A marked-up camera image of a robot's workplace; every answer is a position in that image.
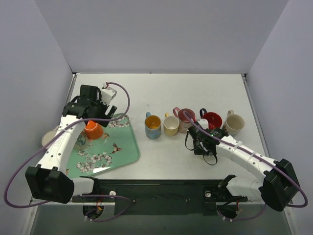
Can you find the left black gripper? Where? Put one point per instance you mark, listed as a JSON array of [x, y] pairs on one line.
[[100, 115]]

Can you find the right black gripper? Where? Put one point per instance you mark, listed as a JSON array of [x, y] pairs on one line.
[[195, 133]]

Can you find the black gold-rimmed mug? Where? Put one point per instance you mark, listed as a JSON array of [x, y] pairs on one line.
[[214, 120]]

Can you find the pink mug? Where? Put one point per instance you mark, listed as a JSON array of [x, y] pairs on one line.
[[184, 123]]

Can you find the beige bird mug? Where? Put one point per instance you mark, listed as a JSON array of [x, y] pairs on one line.
[[233, 123]]

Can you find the yellow mug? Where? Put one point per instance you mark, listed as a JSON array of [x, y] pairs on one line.
[[170, 125]]

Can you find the blue floral mug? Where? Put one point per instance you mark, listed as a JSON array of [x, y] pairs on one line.
[[152, 126]]

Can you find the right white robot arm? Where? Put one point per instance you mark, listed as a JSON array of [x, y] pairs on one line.
[[275, 181]]

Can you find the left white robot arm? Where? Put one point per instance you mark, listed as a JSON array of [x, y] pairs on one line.
[[48, 180]]

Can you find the orange mug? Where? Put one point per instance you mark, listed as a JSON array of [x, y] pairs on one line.
[[93, 130]]

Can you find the cream dragon mug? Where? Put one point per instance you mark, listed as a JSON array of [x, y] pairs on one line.
[[81, 143]]

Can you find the green floral tray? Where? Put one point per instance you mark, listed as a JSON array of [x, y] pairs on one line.
[[116, 148]]

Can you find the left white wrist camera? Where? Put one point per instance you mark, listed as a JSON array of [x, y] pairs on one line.
[[107, 94]]

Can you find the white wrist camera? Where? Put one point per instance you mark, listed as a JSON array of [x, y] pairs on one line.
[[107, 94], [203, 123]]

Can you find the aluminium rail frame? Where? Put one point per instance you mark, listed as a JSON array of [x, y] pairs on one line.
[[86, 184]]

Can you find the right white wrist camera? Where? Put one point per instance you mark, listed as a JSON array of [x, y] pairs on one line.
[[203, 123]]

